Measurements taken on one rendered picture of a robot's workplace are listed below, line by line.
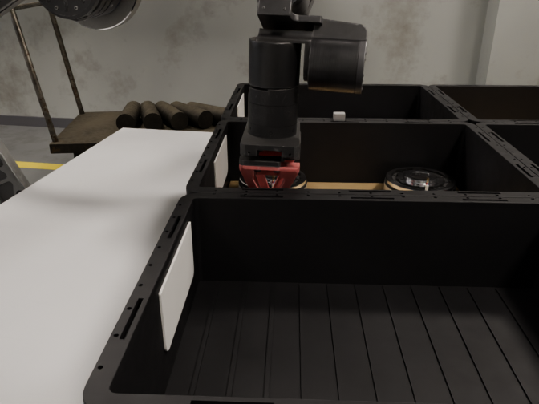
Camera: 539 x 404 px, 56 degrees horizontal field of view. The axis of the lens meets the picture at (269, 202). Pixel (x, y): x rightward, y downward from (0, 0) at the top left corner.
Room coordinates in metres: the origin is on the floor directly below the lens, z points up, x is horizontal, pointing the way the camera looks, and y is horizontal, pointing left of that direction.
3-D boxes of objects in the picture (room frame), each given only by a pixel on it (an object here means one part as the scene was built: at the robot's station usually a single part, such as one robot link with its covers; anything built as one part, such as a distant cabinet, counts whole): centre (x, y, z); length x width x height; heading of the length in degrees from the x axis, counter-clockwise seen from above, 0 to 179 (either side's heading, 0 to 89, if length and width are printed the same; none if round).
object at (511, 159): (0.64, -0.11, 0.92); 0.40 x 0.30 x 0.02; 88
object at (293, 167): (0.57, 0.00, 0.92); 0.07 x 0.07 x 0.09; 87
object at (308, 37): (0.57, -0.01, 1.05); 0.07 x 0.06 x 0.07; 79
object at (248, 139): (0.58, 0.00, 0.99); 0.10 x 0.07 x 0.07; 177
